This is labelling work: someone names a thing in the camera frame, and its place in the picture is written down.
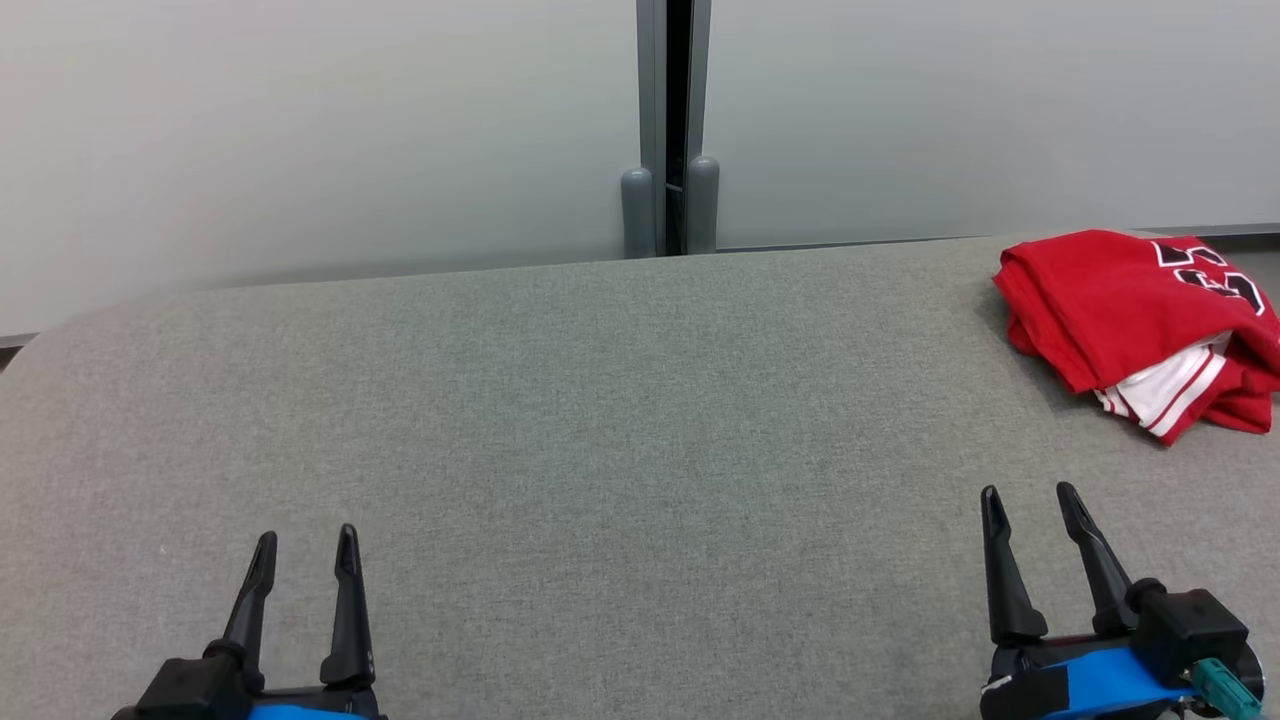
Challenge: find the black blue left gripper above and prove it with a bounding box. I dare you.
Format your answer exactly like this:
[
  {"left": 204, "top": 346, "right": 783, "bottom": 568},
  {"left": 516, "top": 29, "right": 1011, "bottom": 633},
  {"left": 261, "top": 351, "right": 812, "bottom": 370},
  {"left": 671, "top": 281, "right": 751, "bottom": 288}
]
[{"left": 205, "top": 524, "right": 390, "bottom": 720}]

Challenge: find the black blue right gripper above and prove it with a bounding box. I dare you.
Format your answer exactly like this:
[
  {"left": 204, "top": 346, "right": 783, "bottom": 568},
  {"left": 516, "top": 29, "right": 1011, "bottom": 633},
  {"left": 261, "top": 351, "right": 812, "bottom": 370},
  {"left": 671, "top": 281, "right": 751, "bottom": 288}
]
[{"left": 979, "top": 482, "right": 1197, "bottom": 720}]

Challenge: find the red basketball jersey white trim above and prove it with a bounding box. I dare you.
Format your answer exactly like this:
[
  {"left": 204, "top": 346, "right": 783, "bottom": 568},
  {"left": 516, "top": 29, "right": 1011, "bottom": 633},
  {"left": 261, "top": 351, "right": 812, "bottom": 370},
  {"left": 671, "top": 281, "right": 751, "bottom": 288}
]
[{"left": 992, "top": 229, "right": 1280, "bottom": 447}]

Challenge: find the black right cable teal plug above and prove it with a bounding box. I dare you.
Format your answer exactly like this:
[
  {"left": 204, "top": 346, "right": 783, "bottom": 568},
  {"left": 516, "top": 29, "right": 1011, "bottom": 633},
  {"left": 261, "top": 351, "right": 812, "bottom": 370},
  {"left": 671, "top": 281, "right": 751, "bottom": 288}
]
[{"left": 1189, "top": 657, "right": 1264, "bottom": 720}]

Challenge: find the grey partition frame post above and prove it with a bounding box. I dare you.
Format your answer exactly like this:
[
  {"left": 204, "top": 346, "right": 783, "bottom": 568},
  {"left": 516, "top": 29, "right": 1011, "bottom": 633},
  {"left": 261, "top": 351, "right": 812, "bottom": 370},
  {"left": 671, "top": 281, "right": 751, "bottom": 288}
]
[
  {"left": 685, "top": 0, "right": 722, "bottom": 255},
  {"left": 620, "top": 0, "right": 669, "bottom": 260}
]

